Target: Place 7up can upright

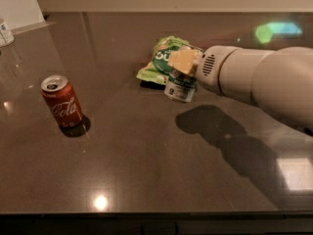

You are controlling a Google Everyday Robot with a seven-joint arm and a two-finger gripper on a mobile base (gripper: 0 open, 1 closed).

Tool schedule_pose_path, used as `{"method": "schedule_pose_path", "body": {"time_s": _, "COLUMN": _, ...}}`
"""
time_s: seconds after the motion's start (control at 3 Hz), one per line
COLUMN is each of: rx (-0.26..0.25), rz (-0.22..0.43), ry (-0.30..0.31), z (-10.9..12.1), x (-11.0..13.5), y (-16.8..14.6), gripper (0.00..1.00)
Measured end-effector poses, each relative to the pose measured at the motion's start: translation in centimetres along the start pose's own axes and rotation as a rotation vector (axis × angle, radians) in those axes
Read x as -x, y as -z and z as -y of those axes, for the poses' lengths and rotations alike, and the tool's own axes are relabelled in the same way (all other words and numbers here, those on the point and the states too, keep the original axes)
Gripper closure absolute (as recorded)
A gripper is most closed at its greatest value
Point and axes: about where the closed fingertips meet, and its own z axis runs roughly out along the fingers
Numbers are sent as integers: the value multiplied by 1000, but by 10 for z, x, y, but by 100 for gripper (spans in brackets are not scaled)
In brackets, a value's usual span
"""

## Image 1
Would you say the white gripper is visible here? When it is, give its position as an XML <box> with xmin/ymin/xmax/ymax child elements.
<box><xmin>168</xmin><ymin>46</ymin><xmax>241</xmax><ymax>95</ymax></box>

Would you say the green white 7up can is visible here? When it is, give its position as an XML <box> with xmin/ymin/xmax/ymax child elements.
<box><xmin>164</xmin><ymin>45</ymin><xmax>203</xmax><ymax>103</ymax></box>

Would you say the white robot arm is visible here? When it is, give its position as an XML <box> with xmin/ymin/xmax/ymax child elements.
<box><xmin>168</xmin><ymin>46</ymin><xmax>313</xmax><ymax>136</ymax></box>

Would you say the red Coca-Cola can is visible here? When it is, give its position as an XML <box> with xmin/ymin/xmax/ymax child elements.
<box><xmin>41</xmin><ymin>75</ymin><xmax>83</xmax><ymax>128</ymax></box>

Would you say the green Dang snack bag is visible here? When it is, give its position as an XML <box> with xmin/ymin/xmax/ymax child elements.
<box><xmin>136</xmin><ymin>36</ymin><xmax>189</xmax><ymax>85</ymax></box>

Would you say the white container with label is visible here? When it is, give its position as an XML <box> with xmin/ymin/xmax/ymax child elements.
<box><xmin>0</xmin><ymin>18</ymin><xmax>15</xmax><ymax>47</ymax></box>

